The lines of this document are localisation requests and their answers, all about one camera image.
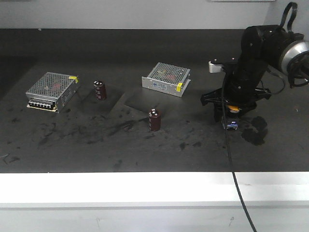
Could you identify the left dark red capacitor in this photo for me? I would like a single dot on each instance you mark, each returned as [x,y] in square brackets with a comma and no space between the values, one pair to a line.
[100,90]

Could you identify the right dark red capacitor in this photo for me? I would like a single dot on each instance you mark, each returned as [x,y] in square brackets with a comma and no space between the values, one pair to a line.
[154,120]

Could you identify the dark red capacitor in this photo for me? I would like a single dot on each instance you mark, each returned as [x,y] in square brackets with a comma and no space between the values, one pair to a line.
[100,90]
[154,120]

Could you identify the left mesh power supply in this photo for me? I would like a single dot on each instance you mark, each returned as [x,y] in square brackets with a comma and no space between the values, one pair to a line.
[52,91]

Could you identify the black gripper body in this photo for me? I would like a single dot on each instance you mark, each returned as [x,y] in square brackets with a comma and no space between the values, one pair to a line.
[239,85]

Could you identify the right mesh power supply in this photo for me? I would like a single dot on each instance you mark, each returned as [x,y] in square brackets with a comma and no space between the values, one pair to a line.
[168,79]

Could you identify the mesh power supply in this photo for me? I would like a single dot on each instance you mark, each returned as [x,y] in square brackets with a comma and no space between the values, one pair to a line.
[52,91]
[168,79]

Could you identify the yellow mushroom push button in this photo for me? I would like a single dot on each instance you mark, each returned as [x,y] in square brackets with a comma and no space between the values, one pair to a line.
[230,118]

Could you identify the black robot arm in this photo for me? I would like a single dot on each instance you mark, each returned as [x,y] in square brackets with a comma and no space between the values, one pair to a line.
[261,47]

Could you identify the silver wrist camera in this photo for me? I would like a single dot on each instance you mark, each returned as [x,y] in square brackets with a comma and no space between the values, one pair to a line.
[215,68]

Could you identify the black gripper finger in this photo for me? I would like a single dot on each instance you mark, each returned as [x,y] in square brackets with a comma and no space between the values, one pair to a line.
[218,111]
[246,113]

